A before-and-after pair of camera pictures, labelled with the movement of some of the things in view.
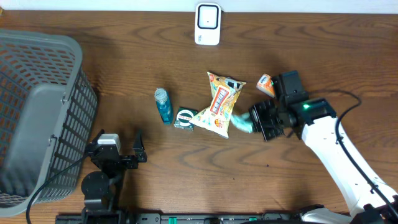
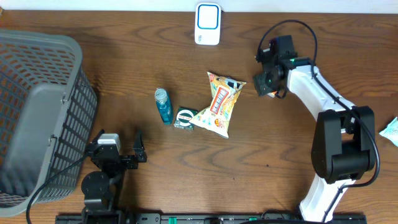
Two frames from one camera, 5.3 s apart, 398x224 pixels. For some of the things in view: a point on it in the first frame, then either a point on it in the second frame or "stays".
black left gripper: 131,162 stays
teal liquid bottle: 162,98 stays
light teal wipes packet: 243,122 to 390,131
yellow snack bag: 224,91 stays
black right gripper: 255,111 to 260,84
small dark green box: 183,116 stays
